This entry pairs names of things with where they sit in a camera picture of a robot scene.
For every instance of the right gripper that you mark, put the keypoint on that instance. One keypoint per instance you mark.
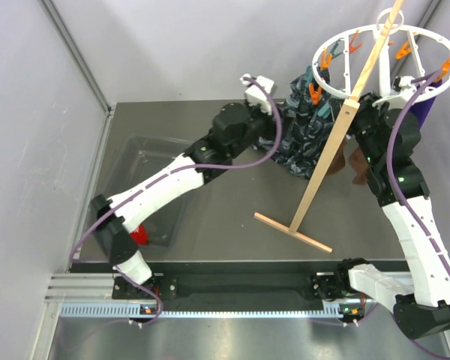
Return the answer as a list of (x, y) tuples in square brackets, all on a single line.
[(366, 105)]

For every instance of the purple sock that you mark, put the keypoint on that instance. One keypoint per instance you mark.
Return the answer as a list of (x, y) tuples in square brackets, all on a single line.
[(421, 110)]

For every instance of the clear plastic bin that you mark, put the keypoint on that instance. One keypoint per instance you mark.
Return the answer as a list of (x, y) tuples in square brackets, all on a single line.
[(138, 159)]

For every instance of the dark patterned sock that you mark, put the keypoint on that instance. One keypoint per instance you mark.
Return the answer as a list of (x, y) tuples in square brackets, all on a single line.
[(304, 134)]

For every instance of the teal clothespin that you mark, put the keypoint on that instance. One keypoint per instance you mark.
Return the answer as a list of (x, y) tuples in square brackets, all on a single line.
[(324, 111), (335, 51)]

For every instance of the white round sock hanger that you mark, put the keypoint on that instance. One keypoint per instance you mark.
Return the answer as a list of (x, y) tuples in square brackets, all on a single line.
[(415, 89)]

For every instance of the brown sock with stripes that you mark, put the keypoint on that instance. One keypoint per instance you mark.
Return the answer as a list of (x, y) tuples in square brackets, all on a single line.
[(359, 164)]

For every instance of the aluminium frame rail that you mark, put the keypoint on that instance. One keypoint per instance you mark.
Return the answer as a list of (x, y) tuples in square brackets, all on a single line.
[(81, 313)]

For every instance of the red snowflake sock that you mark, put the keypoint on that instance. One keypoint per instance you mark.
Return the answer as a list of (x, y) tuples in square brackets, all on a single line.
[(140, 236)]

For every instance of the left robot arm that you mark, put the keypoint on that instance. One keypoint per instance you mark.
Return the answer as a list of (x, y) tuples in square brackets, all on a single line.
[(233, 130)]

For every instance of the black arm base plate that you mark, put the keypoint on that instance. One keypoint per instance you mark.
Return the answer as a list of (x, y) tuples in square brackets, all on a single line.
[(172, 287)]

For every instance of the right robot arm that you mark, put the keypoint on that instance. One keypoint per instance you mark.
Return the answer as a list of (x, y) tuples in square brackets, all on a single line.
[(421, 308)]

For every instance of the orange clothespin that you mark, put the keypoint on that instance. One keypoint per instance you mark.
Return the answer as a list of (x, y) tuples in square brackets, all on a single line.
[(444, 69), (315, 92)]

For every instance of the wooden hanger stand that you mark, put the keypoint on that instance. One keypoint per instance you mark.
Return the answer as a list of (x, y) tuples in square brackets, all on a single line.
[(338, 132)]

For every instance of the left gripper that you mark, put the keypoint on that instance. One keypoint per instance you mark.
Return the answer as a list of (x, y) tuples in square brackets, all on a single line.
[(266, 109)]

